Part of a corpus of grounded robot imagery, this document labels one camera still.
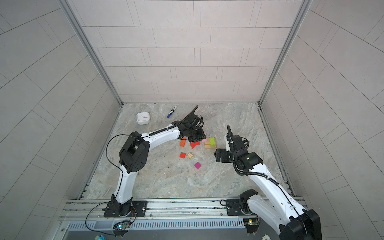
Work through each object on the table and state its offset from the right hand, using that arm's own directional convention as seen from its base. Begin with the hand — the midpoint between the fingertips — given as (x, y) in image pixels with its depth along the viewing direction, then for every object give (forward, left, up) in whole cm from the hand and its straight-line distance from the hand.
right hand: (220, 153), depth 80 cm
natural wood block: (+10, +6, -8) cm, 14 cm away
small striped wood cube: (+4, +17, -9) cm, 20 cm away
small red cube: (+5, +21, -9) cm, 24 cm away
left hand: (+13, +4, -2) cm, 14 cm away
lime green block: (+12, +2, -7) cm, 15 cm away
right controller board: (-31, -11, -11) cm, 34 cm away
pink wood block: (+10, +8, -2) cm, 13 cm away
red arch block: (+12, +15, -8) cm, 21 cm away
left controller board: (-28, +47, -5) cm, 55 cm away
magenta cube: (-2, +13, -9) cm, 16 cm away
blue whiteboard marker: (+39, +30, -5) cm, 49 cm away
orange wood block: (+13, +22, -8) cm, 26 cm away
